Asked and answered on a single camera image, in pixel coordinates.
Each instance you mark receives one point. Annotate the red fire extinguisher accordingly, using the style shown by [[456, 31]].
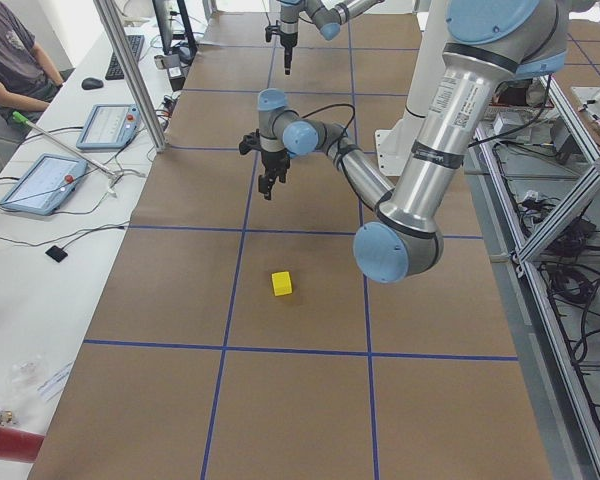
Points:
[[18, 445]]

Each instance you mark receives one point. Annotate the black computer monitor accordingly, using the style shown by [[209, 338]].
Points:
[[176, 33]]

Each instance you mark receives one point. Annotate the black computer mouse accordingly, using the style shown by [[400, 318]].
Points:
[[91, 83]]

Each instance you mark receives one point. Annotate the aluminium frame post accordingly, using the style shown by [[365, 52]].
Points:
[[133, 77]]

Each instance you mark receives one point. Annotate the white camera pole base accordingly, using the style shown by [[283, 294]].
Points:
[[393, 146]]

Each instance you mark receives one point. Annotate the seated person grey shirt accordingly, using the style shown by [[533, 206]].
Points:
[[29, 79]]

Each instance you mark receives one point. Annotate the small black square pad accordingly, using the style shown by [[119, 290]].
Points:
[[56, 253]]

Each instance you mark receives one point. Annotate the teach pendant tablet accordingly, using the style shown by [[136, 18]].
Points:
[[45, 185], [109, 127]]

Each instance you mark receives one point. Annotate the near teach pendant tablet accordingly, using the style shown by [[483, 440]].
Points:
[[45, 185]]

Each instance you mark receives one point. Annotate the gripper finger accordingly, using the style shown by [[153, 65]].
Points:
[[281, 174], [289, 60], [265, 185], [285, 63]]

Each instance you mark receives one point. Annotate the green tipped metal rod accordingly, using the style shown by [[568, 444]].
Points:
[[114, 175]]

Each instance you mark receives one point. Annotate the brown paper table mat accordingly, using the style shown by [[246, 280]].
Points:
[[192, 368]]

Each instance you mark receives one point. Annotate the far teach pendant tablet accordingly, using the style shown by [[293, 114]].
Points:
[[109, 127]]

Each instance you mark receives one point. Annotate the yellow cube block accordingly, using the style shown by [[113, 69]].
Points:
[[281, 283]]

